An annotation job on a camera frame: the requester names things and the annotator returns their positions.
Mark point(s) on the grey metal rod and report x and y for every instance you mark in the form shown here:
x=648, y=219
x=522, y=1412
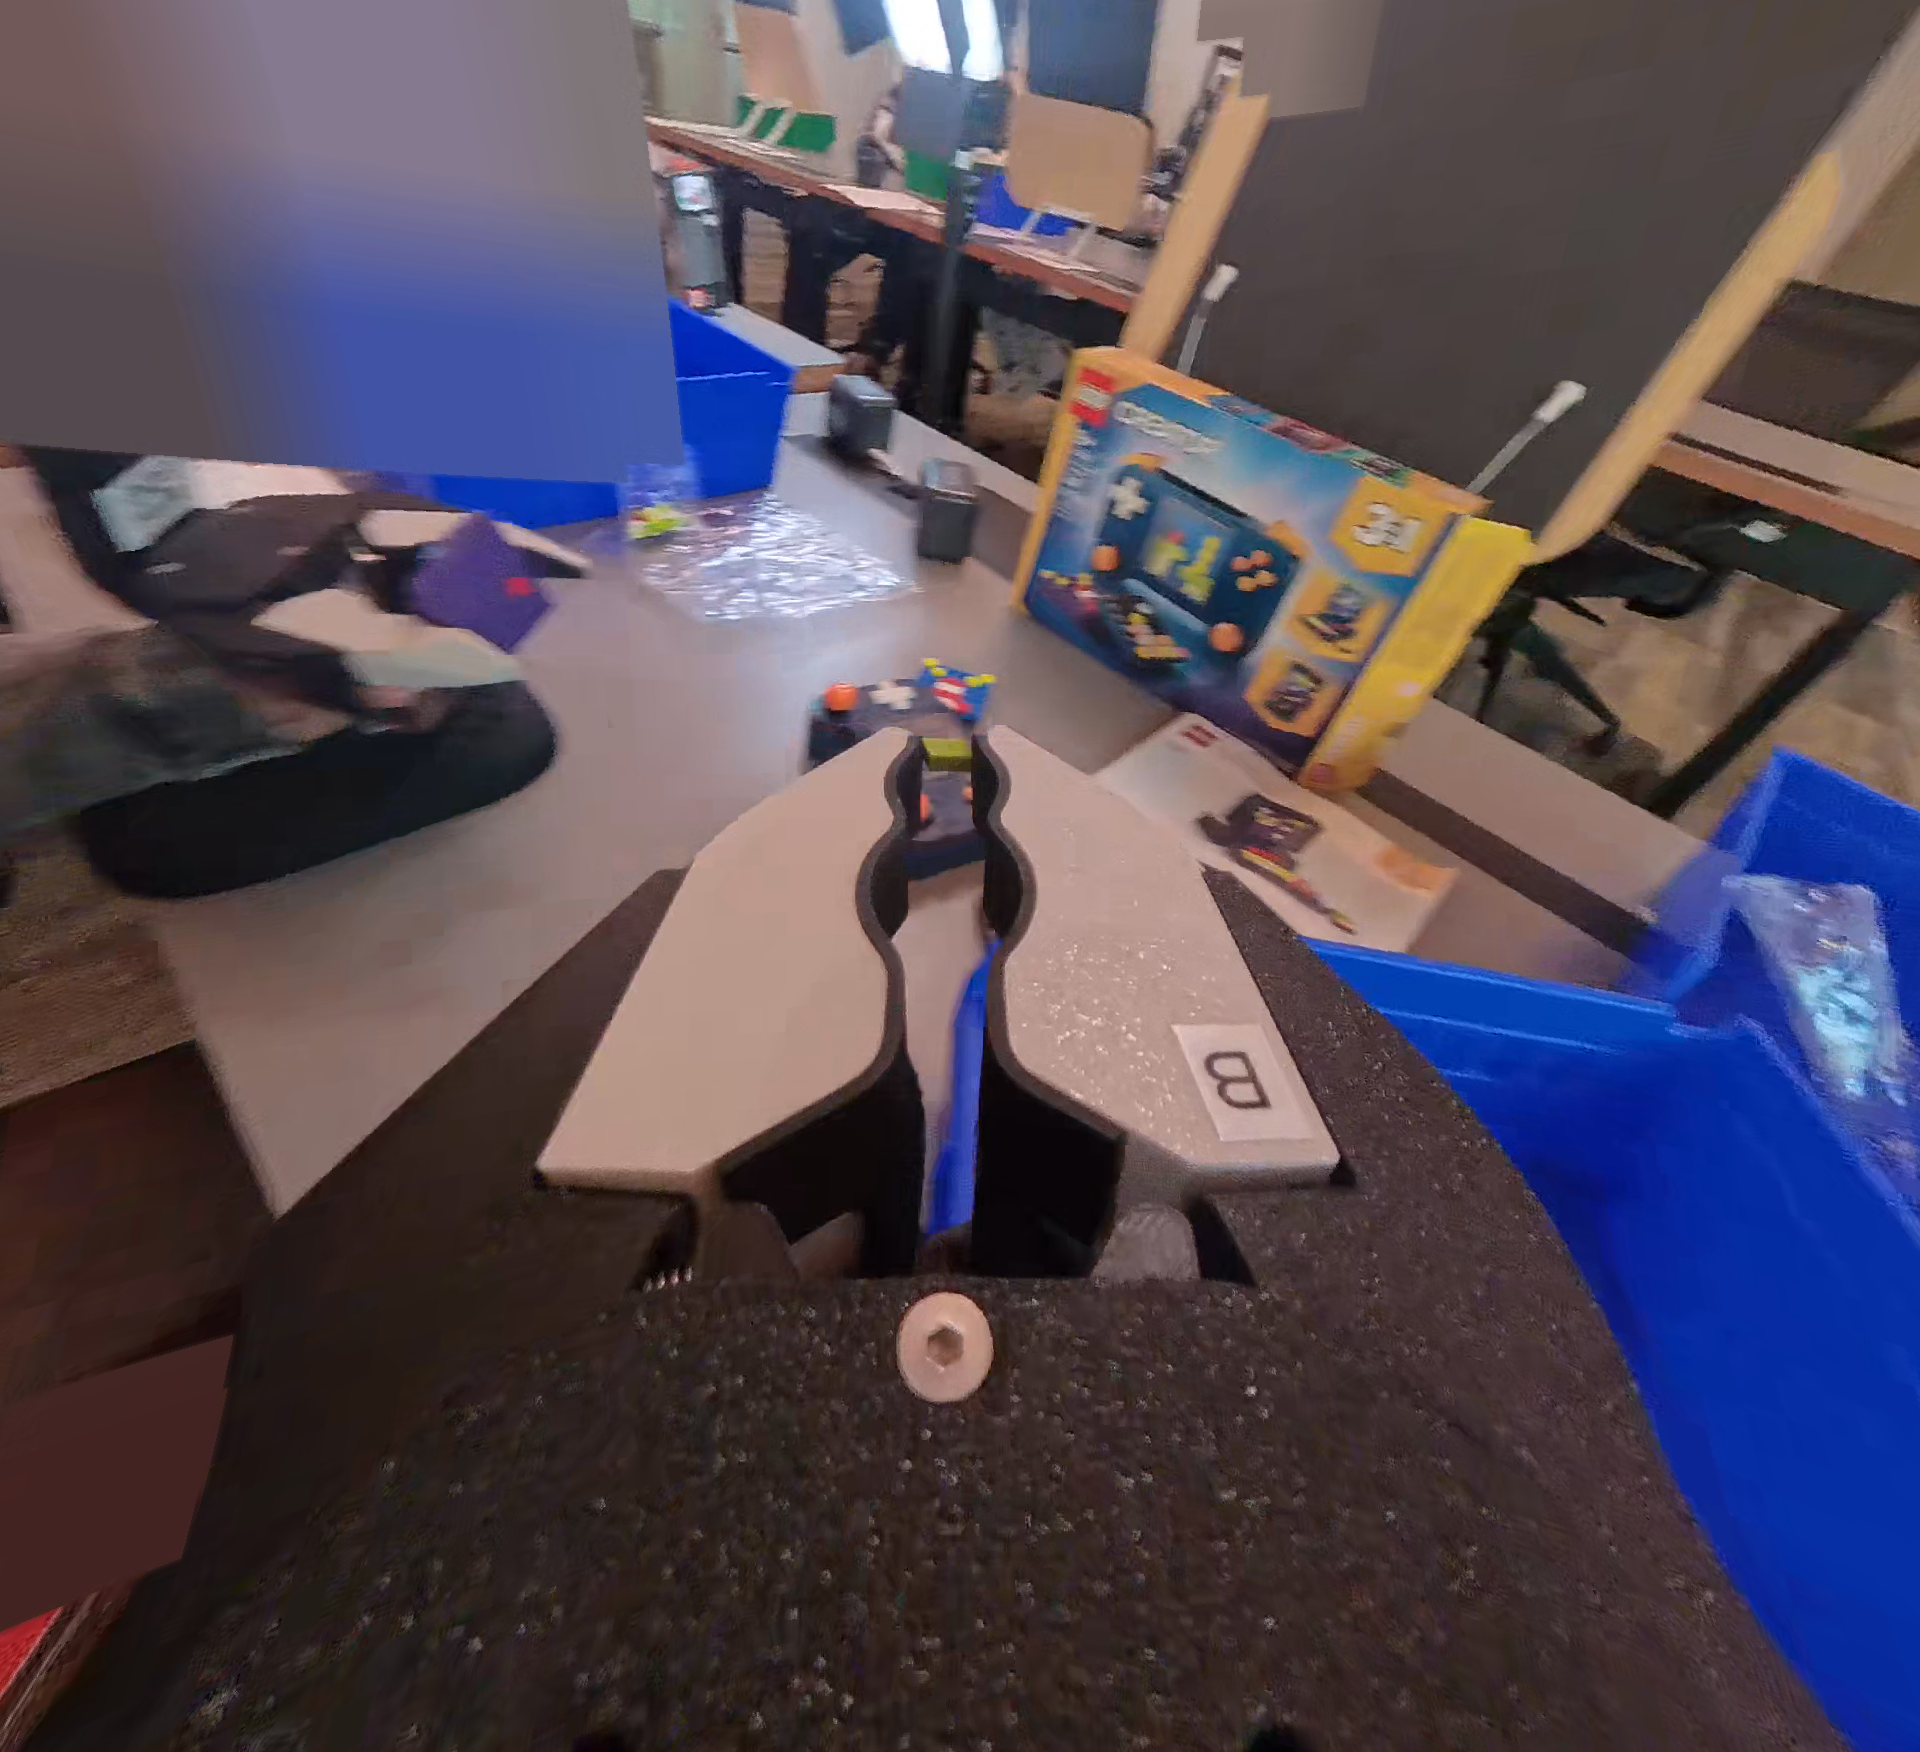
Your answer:
x=1213, y=319
x=1529, y=432

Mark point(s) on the black office chair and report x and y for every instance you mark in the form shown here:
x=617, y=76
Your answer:
x=1575, y=588

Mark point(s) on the small green brick piece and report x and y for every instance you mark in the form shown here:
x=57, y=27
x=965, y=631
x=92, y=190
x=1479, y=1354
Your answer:
x=654, y=523

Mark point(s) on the purple brick plate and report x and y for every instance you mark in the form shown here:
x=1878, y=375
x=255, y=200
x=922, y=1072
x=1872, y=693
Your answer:
x=481, y=588

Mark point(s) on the small dark grey box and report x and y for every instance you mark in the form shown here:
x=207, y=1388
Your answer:
x=863, y=418
x=949, y=515

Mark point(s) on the dark blue toy console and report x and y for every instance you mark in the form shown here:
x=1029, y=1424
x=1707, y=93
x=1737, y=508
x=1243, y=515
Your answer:
x=863, y=731

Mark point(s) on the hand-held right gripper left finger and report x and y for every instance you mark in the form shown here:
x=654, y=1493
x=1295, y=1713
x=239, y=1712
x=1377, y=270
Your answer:
x=720, y=972

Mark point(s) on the clear plastic bag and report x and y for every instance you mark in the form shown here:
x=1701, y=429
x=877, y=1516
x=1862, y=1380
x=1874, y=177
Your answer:
x=782, y=553

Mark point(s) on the wooden table with black legs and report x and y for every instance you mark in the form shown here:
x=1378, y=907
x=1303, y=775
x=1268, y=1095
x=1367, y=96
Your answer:
x=1799, y=470

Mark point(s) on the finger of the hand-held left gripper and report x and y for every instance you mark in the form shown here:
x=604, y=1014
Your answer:
x=450, y=535
x=376, y=642

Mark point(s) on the person's left forearm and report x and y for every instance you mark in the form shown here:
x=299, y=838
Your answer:
x=119, y=731

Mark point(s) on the long wooden table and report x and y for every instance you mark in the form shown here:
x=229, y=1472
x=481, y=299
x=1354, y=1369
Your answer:
x=901, y=208

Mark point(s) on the yellow and blue toy box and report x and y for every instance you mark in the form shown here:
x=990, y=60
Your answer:
x=1201, y=536

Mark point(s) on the dark partition panel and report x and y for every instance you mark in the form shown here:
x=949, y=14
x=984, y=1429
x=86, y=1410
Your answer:
x=1502, y=208

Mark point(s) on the white instruction booklet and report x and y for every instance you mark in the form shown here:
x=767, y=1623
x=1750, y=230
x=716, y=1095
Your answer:
x=1171, y=770

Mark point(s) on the blue plastic bin with tag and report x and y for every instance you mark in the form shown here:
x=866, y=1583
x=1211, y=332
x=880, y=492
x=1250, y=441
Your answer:
x=1651, y=1256

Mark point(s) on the clear bag of brick pieces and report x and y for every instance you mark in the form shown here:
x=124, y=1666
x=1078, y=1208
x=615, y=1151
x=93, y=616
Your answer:
x=1824, y=972

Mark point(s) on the blue and purple brick assembly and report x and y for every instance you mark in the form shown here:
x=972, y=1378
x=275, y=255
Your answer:
x=960, y=1091

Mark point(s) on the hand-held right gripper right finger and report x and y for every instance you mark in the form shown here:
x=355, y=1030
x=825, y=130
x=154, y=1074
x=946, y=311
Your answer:
x=1141, y=972

